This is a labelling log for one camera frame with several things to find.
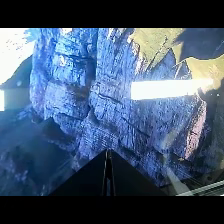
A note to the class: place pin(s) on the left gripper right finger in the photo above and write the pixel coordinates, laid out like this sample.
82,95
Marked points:
133,183

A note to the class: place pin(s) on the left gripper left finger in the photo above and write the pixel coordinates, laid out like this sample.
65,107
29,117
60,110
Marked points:
87,181

